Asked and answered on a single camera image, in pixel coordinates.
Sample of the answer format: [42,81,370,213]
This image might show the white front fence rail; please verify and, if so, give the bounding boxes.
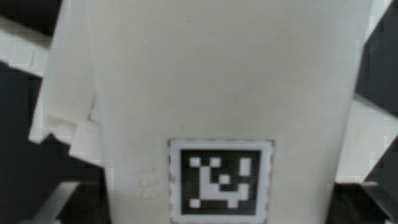
[0,16,52,76]

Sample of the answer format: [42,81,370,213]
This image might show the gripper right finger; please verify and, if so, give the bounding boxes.
[328,182,398,224]

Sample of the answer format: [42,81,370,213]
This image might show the white cabinet body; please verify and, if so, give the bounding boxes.
[29,0,398,183]

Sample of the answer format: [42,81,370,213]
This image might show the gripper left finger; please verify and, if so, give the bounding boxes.
[19,181,111,224]

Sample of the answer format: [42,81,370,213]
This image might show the white box part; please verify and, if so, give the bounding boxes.
[84,0,374,224]

